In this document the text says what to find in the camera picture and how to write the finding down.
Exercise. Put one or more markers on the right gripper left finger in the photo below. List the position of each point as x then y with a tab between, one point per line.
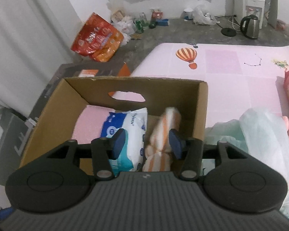
104	149

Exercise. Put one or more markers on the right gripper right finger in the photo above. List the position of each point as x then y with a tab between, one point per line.
188	155

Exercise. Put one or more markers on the orange white striped towel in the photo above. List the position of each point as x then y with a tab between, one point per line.
158	152

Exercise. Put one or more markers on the white plastic bag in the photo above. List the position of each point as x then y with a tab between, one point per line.
263	135

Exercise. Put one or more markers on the pink foam pad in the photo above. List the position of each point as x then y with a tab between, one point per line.
89	123

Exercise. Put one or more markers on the blue white wipes pack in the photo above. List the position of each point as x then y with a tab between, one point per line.
135	125

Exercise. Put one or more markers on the brown cardboard box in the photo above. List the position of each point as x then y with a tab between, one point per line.
58	118

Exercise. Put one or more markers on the red orange snack bag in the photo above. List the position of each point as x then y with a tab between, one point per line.
97	39

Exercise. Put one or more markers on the black kettle base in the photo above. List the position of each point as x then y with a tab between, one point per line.
228	32

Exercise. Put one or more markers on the green bottles on floor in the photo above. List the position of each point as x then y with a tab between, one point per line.
141	23

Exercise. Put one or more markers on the blue tray on floor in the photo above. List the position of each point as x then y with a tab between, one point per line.
162	22

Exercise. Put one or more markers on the white curtain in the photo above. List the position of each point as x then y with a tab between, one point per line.
35	39

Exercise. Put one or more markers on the white bag on floor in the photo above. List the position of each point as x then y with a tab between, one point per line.
202	16

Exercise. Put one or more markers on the steel electric kettle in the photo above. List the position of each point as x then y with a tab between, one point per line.
250	27

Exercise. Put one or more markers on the white water dispenser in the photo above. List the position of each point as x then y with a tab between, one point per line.
244	8

